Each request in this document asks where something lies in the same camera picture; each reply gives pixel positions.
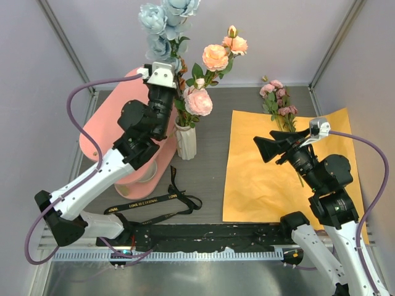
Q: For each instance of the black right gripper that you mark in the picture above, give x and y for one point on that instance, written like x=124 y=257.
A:
x=287 y=141

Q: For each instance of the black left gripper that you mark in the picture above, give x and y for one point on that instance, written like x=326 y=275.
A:
x=150 y=87

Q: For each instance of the brown rose stem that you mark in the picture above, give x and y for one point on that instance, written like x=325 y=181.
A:
x=184 y=117

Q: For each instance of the light pink peony stem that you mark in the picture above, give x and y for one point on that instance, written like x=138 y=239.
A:
x=197 y=100

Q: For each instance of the mauve rose stem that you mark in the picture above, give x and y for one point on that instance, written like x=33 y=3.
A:
x=277 y=103

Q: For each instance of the orange wrapping paper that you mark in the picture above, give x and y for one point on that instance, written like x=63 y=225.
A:
x=264 y=192

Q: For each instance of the peach rose stem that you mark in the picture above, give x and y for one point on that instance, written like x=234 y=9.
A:
x=218 y=60

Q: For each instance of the blue flower stem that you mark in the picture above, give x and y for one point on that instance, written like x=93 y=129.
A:
x=166 y=24

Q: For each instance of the black ribbon gold lettering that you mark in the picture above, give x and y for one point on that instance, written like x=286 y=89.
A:
x=193 y=203

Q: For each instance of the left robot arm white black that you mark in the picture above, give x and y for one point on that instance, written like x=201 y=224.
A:
x=67 y=220

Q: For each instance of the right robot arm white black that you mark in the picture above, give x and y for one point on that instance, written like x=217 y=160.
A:
x=350 y=271

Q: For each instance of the white ribbed ceramic vase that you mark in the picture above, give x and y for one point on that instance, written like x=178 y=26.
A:
x=186 y=141

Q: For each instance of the pink wooden tiered shelf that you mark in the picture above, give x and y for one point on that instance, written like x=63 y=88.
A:
x=126 y=138

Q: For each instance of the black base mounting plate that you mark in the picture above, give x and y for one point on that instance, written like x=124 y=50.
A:
x=204 y=238

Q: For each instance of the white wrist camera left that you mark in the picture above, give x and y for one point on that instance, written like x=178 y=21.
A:
x=159 y=74

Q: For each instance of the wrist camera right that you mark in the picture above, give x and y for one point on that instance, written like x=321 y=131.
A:
x=319 y=128

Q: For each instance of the aluminium frame post left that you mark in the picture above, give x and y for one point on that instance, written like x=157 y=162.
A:
x=54 y=23

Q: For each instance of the aluminium frame post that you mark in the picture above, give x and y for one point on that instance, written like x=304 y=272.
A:
x=54 y=23
x=343 y=30

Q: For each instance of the white slotted cable duct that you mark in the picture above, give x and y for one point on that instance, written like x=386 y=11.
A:
x=226 y=255

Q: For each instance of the aluminium frame post right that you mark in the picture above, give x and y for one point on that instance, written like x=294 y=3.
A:
x=343 y=30

